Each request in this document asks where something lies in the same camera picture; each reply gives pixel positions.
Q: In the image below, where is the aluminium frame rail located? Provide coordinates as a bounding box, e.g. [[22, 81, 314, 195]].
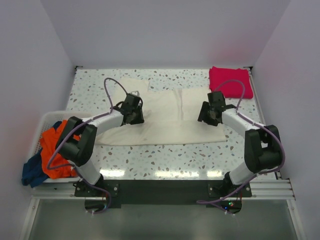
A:
[[30, 179, 295, 200]]

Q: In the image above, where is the cream white t-shirt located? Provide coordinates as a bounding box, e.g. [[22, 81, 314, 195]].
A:
[[96, 78, 226, 146]]

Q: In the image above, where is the navy blue t-shirt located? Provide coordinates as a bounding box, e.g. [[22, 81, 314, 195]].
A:
[[21, 121, 63, 188]]

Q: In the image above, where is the folded magenta t-shirt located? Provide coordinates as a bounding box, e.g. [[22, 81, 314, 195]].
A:
[[209, 66, 254, 99]]

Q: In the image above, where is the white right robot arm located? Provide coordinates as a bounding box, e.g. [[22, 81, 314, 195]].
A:
[[198, 91, 285, 197]]

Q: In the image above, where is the white plastic laundry basket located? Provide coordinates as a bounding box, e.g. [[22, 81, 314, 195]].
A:
[[26, 110, 91, 183]]

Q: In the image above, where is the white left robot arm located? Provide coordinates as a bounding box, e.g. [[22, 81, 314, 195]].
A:
[[55, 91, 144, 196]]

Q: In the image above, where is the orange t-shirt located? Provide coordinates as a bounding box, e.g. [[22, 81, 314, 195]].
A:
[[39, 120, 77, 180]]

